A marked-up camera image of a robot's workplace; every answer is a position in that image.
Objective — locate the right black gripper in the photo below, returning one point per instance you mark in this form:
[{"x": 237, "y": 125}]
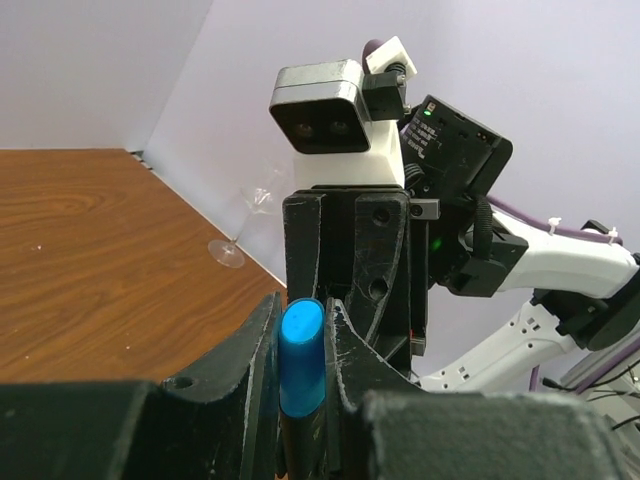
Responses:
[{"x": 379, "y": 249}]

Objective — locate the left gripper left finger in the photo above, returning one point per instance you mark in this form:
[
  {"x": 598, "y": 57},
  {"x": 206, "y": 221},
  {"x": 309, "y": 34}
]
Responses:
[{"x": 215, "y": 419}]

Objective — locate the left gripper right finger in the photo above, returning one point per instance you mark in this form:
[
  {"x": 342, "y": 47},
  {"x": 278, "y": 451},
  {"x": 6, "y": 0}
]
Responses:
[{"x": 381, "y": 426}]

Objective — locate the blue highlighter cap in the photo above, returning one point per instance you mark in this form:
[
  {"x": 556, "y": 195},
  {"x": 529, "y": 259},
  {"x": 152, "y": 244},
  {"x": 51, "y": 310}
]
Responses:
[{"x": 301, "y": 356}]

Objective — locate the black blue highlighter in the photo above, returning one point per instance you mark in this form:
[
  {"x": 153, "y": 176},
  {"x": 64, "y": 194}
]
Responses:
[{"x": 302, "y": 446}]

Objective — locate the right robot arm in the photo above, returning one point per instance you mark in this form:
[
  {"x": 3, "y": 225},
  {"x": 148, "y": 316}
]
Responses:
[{"x": 585, "y": 294}]

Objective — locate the clear wine glass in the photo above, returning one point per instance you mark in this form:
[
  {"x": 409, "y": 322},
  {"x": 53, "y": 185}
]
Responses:
[{"x": 260, "y": 198}]

